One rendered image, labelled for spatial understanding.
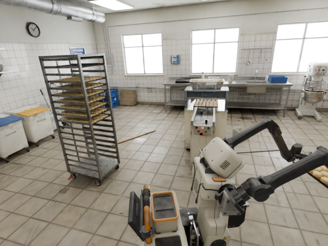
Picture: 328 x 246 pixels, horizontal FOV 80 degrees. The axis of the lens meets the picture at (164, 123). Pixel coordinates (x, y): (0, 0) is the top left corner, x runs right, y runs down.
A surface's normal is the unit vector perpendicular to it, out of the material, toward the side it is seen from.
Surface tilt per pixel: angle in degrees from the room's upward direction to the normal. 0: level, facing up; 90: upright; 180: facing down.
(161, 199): 0
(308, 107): 90
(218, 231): 90
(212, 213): 90
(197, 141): 90
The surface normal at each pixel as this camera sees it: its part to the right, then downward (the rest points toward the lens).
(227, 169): 0.11, 0.35
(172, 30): -0.29, 0.35
